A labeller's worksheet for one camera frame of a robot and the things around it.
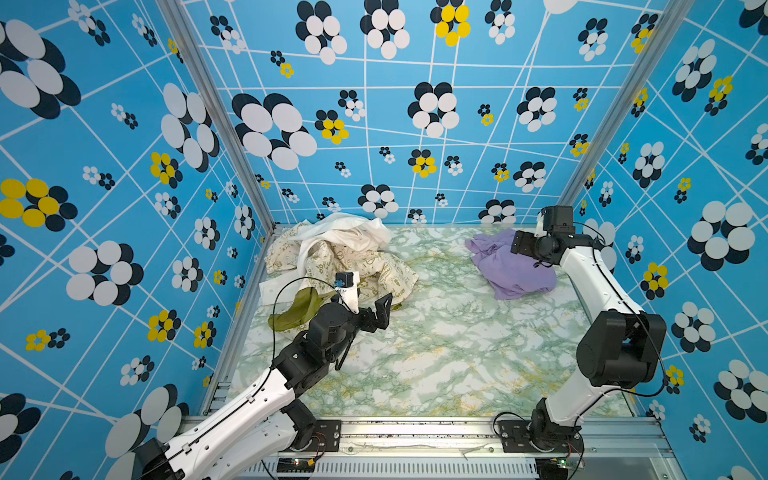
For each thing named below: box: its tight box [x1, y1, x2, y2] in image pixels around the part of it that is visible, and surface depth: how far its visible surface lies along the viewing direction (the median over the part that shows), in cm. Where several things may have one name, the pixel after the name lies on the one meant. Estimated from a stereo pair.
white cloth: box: [259, 213, 391, 306], surface depth 98 cm
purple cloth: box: [465, 228, 557, 300], surface depth 101 cm
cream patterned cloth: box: [265, 222, 419, 305], surface depth 101 cm
